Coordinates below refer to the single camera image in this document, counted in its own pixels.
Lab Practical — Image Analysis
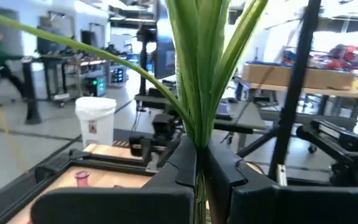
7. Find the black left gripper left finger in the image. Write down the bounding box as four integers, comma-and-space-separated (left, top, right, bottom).
31, 135, 198, 224

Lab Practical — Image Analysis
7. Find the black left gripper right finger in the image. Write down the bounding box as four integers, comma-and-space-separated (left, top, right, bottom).
205, 138, 358, 224

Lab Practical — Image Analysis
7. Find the dark red tulip flower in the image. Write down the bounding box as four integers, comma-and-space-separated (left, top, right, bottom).
0, 0, 270, 224

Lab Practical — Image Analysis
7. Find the pink glass vase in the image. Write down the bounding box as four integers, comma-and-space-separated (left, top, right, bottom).
74, 170, 91, 188

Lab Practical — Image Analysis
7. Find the white plastic bucket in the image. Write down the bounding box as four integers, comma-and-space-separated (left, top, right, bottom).
75, 96, 117, 149

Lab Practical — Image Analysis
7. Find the computer with green lights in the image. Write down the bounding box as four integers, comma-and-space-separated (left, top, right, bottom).
85, 76, 107, 97

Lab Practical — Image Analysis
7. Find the wooden workbench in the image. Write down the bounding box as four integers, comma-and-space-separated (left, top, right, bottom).
234, 76, 358, 125

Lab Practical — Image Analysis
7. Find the long cardboard box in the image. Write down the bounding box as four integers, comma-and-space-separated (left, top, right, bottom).
241, 62, 356, 91

